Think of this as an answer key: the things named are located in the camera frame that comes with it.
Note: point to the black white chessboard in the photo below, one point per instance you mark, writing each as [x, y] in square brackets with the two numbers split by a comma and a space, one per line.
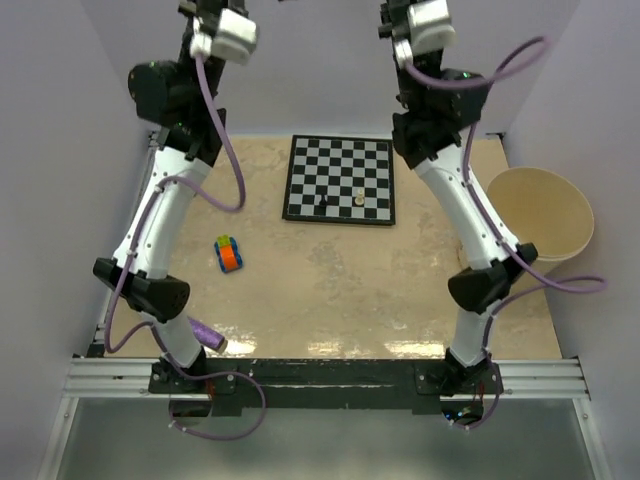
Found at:
[336, 167]

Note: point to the beige round trash bin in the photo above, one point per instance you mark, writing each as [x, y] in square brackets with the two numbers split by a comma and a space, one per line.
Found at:
[543, 208]

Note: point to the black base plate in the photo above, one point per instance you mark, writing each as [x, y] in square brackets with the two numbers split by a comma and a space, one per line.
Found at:
[228, 387]

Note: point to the purple glitter microphone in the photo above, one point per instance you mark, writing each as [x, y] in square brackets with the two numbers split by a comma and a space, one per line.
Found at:
[208, 337]

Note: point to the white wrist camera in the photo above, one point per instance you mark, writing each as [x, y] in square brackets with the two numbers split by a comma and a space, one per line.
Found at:
[229, 36]
[424, 28]

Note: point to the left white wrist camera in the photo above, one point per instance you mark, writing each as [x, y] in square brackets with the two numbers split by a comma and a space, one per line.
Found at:
[229, 36]

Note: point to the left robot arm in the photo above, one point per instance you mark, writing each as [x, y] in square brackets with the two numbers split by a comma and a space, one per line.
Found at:
[177, 96]

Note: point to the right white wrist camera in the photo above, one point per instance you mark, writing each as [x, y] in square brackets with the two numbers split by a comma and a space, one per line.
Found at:
[424, 28]

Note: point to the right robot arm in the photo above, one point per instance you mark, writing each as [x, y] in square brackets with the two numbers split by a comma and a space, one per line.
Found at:
[439, 105]

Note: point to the aluminium rail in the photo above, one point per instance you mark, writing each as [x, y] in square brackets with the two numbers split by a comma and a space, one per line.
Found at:
[125, 254]
[115, 377]

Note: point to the aluminium left rail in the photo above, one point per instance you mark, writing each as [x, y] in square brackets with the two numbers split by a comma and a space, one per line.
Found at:
[125, 254]

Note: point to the white chess piece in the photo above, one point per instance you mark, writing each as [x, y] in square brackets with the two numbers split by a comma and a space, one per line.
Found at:
[359, 199]

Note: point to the aluminium front rail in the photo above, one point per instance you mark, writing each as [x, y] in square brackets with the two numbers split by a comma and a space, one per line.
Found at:
[115, 377]

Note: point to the colourful toy block car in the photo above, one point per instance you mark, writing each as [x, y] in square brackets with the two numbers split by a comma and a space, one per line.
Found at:
[228, 255]

